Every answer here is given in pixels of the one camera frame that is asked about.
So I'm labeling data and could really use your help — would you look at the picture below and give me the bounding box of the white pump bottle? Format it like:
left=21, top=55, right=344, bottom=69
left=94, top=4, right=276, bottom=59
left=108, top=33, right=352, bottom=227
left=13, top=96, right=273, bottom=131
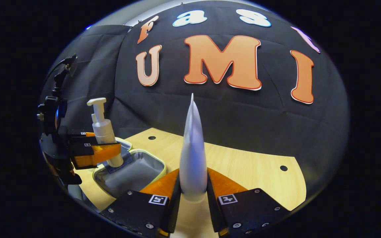
left=87, top=97, right=124, bottom=168

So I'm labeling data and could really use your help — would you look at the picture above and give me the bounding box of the pale yellow suitcase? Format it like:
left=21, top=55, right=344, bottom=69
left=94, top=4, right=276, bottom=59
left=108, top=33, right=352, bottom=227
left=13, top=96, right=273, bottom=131
left=68, top=137, right=167, bottom=212

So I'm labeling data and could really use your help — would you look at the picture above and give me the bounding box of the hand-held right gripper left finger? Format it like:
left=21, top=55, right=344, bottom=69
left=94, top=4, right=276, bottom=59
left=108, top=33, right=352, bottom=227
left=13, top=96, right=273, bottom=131
left=100, top=168, right=182, bottom=238

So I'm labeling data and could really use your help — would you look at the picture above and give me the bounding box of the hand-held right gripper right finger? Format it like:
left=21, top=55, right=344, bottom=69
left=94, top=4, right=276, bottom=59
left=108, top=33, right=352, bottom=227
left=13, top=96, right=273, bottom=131
left=206, top=167, right=292, bottom=238

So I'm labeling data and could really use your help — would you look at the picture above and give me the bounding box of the white squeeze tube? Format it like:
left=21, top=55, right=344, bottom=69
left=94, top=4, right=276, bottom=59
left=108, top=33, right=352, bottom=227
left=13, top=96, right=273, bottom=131
left=179, top=93, right=208, bottom=203

